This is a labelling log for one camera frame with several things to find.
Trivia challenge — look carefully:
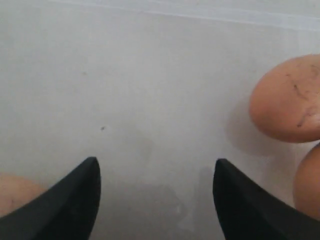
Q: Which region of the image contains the clear plastic storage box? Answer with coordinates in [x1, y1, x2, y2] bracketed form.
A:
[0, 0, 320, 240]

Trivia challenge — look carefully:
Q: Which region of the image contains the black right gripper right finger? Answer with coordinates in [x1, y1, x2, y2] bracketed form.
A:
[212, 158, 320, 240]

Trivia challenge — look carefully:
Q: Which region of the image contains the brown egg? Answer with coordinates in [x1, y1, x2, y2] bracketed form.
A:
[293, 144, 320, 220]
[249, 54, 320, 143]
[0, 173, 46, 217]

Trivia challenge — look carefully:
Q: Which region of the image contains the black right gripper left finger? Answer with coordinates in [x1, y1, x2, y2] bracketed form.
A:
[0, 156, 101, 240]

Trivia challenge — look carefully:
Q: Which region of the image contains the brown egg top back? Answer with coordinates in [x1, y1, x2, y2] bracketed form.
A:
[249, 54, 320, 143]

